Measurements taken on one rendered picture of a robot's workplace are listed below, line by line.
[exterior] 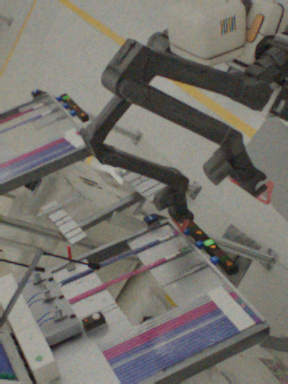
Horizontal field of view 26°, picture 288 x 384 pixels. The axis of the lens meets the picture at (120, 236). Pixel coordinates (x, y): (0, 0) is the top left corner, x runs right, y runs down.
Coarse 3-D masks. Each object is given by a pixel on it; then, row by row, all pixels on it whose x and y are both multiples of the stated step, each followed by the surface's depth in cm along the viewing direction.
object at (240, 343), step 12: (264, 324) 206; (240, 336) 204; (252, 336) 204; (264, 336) 207; (216, 348) 201; (228, 348) 202; (240, 348) 205; (192, 360) 199; (204, 360) 200; (216, 360) 203; (168, 372) 197; (180, 372) 198; (192, 372) 201
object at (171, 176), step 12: (108, 156) 204; (120, 156) 209; (132, 156) 215; (132, 168) 217; (144, 168) 219; (156, 168) 222; (168, 168) 228; (156, 180) 226; (168, 180) 228; (180, 180) 230
